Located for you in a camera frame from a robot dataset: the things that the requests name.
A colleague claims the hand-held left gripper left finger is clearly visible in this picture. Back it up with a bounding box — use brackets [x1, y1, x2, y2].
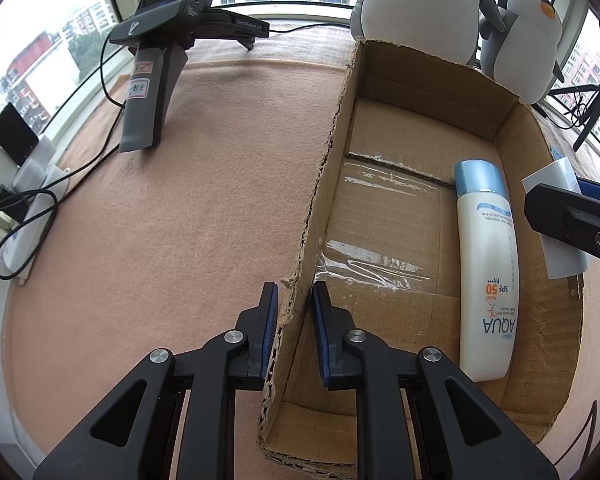
[32, 282, 281, 480]

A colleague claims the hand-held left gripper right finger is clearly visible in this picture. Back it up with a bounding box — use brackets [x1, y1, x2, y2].
[311, 281, 561, 480]

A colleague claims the white wall charger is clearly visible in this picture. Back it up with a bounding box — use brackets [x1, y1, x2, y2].
[521, 156, 590, 301]

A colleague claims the cardboard box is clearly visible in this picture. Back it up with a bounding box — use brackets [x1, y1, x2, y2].
[256, 39, 588, 476]

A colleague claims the black tripod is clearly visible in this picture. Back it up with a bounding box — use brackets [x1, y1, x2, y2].
[550, 67, 600, 151]

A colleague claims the white sunscreen bottle blue cap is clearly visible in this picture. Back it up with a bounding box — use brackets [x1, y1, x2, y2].
[453, 159, 518, 382]

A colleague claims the small penguin plush toy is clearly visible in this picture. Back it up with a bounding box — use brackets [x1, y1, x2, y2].
[479, 0, 565, 106]

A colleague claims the large penguin plush toy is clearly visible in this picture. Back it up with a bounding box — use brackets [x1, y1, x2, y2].
[344, 0, 506, 66]

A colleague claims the white power strip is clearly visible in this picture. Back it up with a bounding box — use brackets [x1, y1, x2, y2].
[0, 135, 72, 281]

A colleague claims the idle black gripper device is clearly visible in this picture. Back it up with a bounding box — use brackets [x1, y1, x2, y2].
[109, 0, 271, 153]

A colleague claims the black cable to power strip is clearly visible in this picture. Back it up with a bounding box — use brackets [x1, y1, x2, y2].
[0, 42, 131, 281]

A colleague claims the black cable along windowsill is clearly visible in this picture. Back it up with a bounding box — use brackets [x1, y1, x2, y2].
[267, 19, 357, 34]

